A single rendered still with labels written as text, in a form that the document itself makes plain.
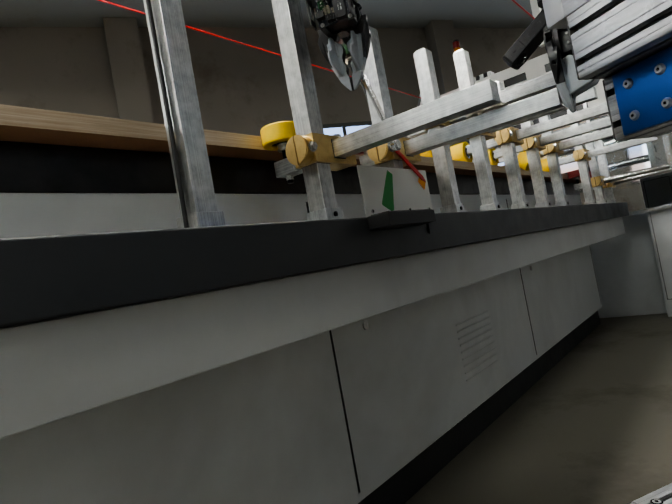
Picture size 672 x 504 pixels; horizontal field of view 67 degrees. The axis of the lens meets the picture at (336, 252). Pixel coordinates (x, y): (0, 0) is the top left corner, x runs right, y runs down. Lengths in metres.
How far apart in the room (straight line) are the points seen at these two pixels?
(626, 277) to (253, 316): 3.13
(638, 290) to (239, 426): 3.03
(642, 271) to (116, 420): 3.25
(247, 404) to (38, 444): 0.35
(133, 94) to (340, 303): 4.68
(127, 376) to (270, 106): 5.24
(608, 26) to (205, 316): 0.63
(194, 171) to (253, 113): 5.00
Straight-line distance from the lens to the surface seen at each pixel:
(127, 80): 5.47
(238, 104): 5.69
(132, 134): 0.86
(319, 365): 1.13
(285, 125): 0.98
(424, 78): 1.36
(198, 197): 0.69
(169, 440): 0.90
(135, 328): 0.63
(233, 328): 0.71
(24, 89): 5.68
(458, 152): 1.86
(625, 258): 3.66
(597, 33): 0.80
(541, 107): 1.01
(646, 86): 0.79
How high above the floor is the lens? 0.62
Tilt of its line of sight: 2 degrees up
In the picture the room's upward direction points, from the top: 10 degrees counter-clockwise
